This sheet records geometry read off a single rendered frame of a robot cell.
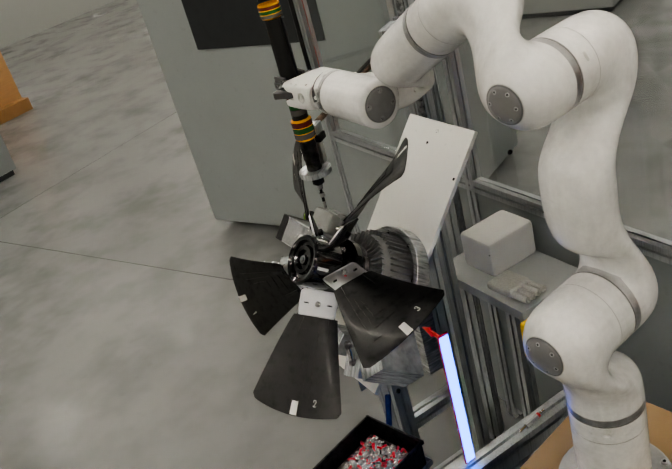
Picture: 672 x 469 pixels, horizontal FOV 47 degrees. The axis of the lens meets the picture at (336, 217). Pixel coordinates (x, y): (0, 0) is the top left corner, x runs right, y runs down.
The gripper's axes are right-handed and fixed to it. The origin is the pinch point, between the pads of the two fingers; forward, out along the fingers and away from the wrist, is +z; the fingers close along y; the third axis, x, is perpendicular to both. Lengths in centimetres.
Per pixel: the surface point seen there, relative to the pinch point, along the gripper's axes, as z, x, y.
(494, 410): 37, -152, 59
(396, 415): 11, -102, 8
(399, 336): -24, -50, -4
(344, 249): 9.3, -46.3, 5.7
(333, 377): -4, -67, -12
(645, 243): -24, -66, 70
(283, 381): 4, -67, -21
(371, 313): -15, -49, -4
